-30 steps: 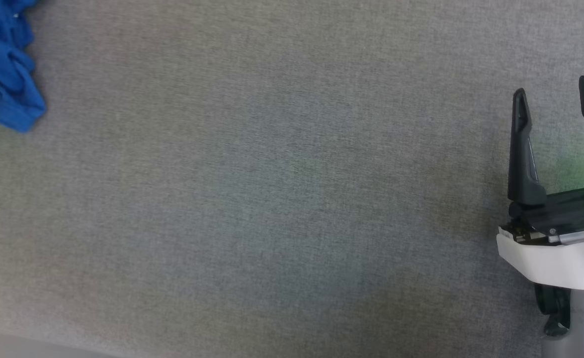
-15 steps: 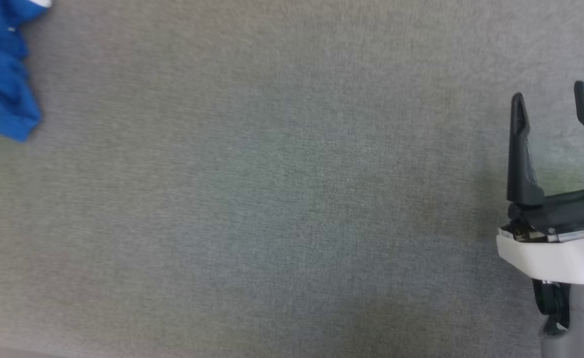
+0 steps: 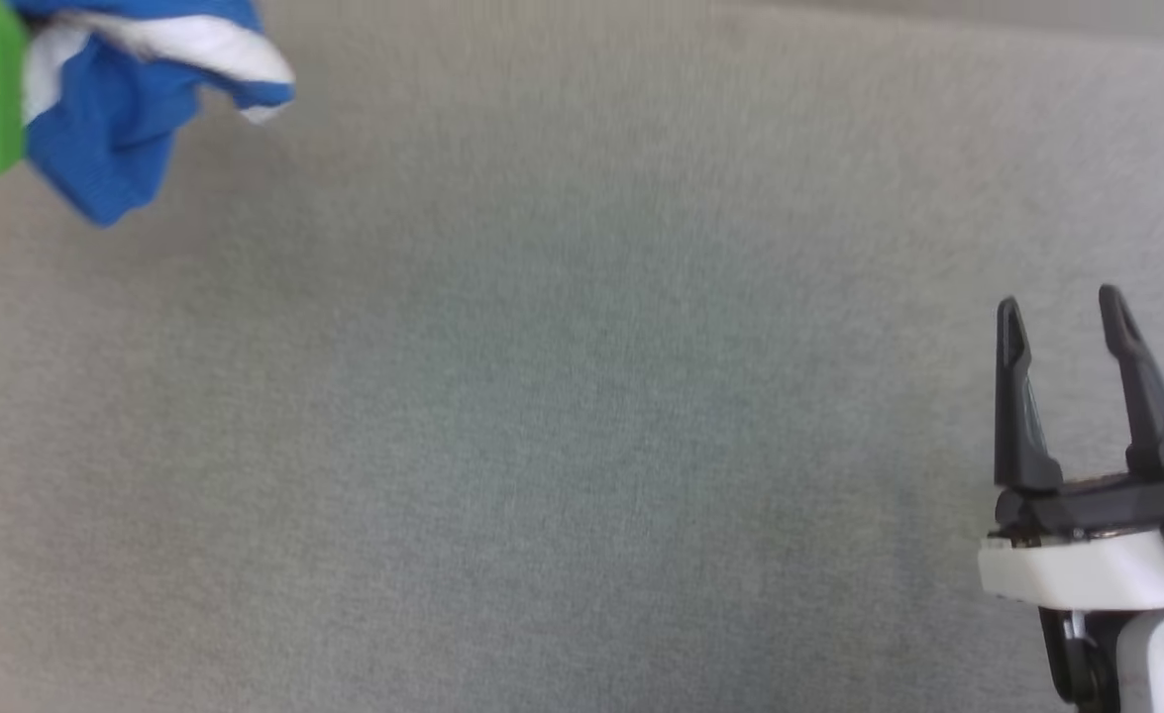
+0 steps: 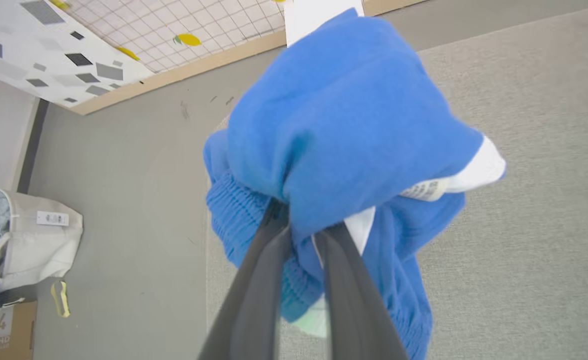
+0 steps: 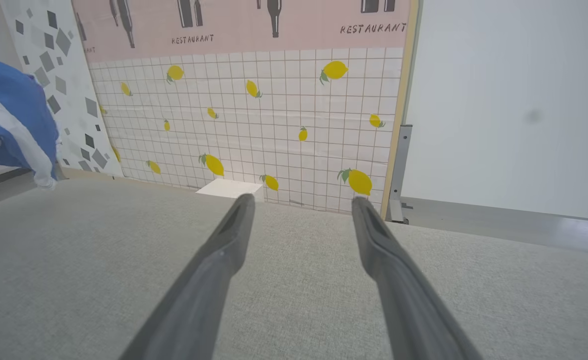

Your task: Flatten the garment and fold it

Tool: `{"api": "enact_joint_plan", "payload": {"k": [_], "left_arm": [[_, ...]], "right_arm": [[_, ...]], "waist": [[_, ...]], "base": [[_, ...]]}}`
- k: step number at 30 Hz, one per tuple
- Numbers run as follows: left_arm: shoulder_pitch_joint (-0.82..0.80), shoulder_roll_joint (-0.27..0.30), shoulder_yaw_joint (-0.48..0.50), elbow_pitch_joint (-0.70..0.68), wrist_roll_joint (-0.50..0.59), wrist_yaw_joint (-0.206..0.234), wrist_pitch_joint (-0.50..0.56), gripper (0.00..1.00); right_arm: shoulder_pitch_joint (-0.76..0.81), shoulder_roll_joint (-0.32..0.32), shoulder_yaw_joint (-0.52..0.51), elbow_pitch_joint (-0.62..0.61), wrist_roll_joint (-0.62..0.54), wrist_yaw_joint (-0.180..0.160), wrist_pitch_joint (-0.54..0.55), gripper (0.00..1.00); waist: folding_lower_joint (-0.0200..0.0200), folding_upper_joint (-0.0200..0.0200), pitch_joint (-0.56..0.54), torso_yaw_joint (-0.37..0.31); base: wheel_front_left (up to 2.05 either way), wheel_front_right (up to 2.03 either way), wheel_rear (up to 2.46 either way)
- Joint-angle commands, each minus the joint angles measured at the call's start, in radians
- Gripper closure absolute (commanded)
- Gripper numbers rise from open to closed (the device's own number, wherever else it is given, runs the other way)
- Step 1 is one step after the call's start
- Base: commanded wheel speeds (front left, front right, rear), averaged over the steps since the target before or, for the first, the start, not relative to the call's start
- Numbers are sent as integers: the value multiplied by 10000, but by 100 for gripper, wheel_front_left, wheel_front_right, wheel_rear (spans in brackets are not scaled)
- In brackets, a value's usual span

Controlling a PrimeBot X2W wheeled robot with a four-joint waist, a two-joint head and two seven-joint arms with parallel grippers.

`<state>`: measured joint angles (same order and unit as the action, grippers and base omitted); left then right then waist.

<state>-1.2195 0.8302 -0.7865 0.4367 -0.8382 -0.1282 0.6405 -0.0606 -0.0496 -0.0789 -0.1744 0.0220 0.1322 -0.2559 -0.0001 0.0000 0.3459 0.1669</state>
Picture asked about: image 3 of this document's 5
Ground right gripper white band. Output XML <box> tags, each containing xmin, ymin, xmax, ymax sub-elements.
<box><xmin>977</xmin><ymin>284</ymin><xmax>1164</xmax><ymax>612</ymax></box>

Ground blue white sports shorts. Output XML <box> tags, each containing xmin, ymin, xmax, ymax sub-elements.
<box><xmin>21</xmin><ymin>0</ymin><xmax>297</xmax><ymax>230</ymax></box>

